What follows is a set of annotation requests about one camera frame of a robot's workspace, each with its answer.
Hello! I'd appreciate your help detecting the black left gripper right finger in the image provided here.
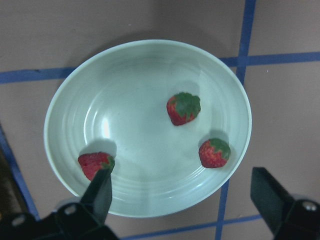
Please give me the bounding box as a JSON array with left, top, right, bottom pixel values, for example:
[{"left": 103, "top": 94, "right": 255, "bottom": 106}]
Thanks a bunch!
[{"left": 250, "top": 167, "right": 295, "bottom": 235}]

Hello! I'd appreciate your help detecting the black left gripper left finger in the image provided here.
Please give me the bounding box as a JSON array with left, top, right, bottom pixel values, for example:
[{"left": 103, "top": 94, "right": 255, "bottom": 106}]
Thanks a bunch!
[{"left": 80, "top": 169, "right": 113, "bottom": 224}]

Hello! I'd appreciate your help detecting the red strawberry green top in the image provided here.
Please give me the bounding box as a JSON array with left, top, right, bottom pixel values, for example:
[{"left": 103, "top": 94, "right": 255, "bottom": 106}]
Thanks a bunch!
[{"left": 166, "top": 92, "right": 201, "bottom": 126}]

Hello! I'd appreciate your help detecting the pale green plate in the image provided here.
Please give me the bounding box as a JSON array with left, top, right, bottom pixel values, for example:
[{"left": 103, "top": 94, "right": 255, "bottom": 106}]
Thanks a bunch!
[{"left": 43, "top": 40, "right": 252, "bottom": 218}]

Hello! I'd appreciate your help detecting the red strawberry round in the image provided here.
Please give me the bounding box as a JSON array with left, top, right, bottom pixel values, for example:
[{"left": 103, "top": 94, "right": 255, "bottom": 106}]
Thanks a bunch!
[{"left": 198, "top": 138, "right": 231, "bottom": 169}]

